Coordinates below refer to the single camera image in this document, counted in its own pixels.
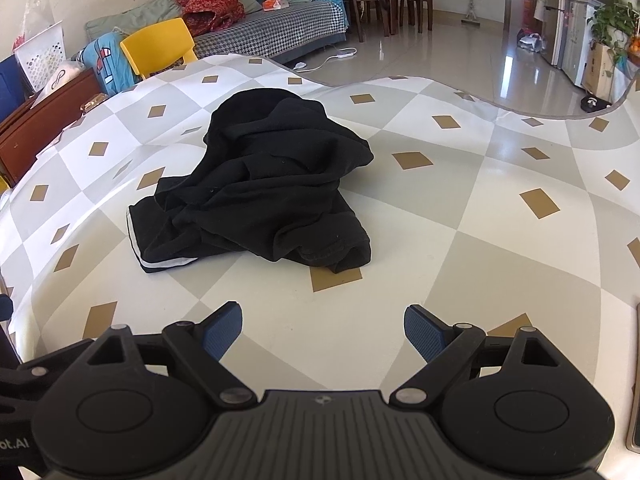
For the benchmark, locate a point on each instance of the yellow plastic chair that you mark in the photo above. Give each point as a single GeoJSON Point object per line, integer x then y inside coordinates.
{"type": "Point", "coordinates": [155, 45]}

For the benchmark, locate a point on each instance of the white printed bag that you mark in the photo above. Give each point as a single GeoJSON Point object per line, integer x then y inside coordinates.
{"type": "Point", "coordinates": [62, 77]}

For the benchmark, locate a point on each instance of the black t-shirt red print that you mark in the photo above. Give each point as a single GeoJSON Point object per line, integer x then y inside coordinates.
{"type": "Point", "coordinates": [260, 185]}

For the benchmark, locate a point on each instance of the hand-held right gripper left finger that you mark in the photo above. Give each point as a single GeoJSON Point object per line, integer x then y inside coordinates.
{"type": "Point", "coordinates": [225, 327]}

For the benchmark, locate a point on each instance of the orange packet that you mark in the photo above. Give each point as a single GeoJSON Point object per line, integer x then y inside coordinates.
{"type": "Point", "coordinates": [274, 4]}

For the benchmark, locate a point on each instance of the potted vine plant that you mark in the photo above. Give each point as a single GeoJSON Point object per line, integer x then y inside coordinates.
{"type": "Point", "coordinates": [612, 15]}

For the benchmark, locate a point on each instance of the cardboard box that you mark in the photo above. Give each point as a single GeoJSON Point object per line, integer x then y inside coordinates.
{"type": "Point", "coordinates": [597, 70]}

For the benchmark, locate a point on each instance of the long green cushion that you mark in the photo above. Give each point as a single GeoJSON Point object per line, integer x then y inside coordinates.
{"type": "Point", "coordinates": [145, 15]}

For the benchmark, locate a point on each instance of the dark smartphone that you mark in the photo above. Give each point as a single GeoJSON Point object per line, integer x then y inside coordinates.
{"type": "Point", "coordinates": [636, 385]}

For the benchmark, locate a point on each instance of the brown patterned packet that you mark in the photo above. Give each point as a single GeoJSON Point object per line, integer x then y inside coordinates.
{"type": "Point", "coordinates": [95, 102]}

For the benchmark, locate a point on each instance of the silver refrigerator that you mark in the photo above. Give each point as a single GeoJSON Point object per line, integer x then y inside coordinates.
{"type": "Point", "coordinates": [552, 10]}

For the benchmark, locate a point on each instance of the brown wooden cabinet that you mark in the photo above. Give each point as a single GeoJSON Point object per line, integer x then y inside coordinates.
{"type": "Point", "coordinates": [45, 120]}

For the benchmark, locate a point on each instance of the white perforated basket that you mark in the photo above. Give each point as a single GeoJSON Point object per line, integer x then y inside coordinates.
{"type": "Point", "coordinates": [42, 55]}

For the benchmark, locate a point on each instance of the white power strip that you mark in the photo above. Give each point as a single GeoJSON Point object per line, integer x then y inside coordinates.
{"type": "Point", "coordinates": [345, 53]}

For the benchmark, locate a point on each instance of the houndstooth sofa bed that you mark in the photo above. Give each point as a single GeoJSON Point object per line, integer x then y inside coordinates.
{"type": "Point", "coordinates": [280, 25]}

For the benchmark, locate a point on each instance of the pile of colourful fruit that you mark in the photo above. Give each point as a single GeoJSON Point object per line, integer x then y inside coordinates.
{"type": "Point", "coordinates": [635, 47]}

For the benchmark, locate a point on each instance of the checkered diamond pattern tablecloth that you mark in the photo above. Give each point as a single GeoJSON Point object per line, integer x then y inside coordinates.
{"type": "Point", "coordinates": [450, 210]}

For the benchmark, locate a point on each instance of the black slipper white mark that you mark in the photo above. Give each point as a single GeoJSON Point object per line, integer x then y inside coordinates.
{"type": "Point", "coordinates": [594, 104]}

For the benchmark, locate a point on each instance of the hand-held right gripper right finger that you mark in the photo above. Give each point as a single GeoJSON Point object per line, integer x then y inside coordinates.
{"type": "Point", "coordinates": [422, 332]}

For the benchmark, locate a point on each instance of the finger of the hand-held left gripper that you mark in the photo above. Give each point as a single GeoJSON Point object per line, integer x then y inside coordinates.
{"type": "Point", "coordinates": [55, 360]}
{"type": "Point", "coordinates": [5, 307]}

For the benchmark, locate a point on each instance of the plastic bags on floor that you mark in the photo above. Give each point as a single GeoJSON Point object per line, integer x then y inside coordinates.
{"type": "Point", "coordinates": [530, 41]}

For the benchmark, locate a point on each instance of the blue plastic bin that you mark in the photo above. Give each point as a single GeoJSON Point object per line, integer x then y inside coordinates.
{"type": "Point", "coordinates": [11, 85]}

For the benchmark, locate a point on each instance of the blue cartoon print cloth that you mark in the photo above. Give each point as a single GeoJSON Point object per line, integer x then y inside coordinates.
{"type": "Point", "coordinates": [107, 65]}

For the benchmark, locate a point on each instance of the white small fridge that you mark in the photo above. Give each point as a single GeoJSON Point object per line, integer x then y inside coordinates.
{"type": "Point", "coordinates": [582, 35]}

